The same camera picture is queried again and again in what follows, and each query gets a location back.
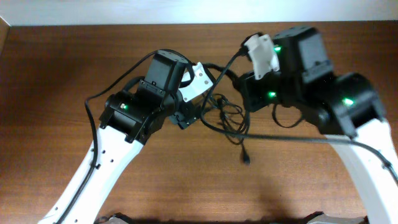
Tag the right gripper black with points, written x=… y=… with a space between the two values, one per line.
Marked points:
x=246 y=85

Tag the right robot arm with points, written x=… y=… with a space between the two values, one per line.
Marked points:
x=292 y=69

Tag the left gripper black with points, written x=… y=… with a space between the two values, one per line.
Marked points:
x=187 y=114

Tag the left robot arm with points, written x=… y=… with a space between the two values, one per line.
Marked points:
x=171 y=88

